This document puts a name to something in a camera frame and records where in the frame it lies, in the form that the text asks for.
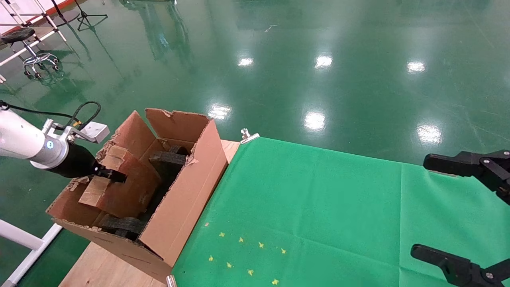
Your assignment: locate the large open cardboard carton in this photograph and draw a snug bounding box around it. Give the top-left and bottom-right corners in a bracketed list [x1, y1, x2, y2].
[46, 108, 228, 284]

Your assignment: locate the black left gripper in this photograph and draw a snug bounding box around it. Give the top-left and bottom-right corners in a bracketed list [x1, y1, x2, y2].
[48, 143, 127, 183]

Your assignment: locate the white metal frame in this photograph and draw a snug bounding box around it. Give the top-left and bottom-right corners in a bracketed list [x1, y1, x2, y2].
[0, 0, 68, 84]

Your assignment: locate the small brown cardboard box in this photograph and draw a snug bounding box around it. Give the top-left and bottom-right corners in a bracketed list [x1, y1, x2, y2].
[78, 145, 162, 219]

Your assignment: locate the black tripod stand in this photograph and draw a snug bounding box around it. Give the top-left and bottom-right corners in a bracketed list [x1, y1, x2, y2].
[74, 0, 109, 31]

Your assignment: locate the black round stool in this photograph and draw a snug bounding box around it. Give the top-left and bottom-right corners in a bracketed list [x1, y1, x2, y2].
[1, 27, 62, 78]

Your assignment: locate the green table cloth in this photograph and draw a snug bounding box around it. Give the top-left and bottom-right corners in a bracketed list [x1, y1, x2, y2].
[171, 137, 510, 287]

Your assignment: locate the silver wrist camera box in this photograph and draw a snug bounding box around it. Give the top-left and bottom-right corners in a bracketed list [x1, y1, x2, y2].
[42, 119, 110, 144]

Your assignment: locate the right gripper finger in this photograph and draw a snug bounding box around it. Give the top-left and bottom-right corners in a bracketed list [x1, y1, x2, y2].
[422, 150, 510, 206]
[410, 244, 510, 287]

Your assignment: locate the black foam block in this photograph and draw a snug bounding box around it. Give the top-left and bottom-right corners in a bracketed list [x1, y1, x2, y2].
[149, 145, 191, 166]
[99, 214, 147, 241]

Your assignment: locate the white table leg frame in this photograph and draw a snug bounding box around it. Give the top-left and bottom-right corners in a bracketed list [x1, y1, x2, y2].
[0, 218, 64, 287]

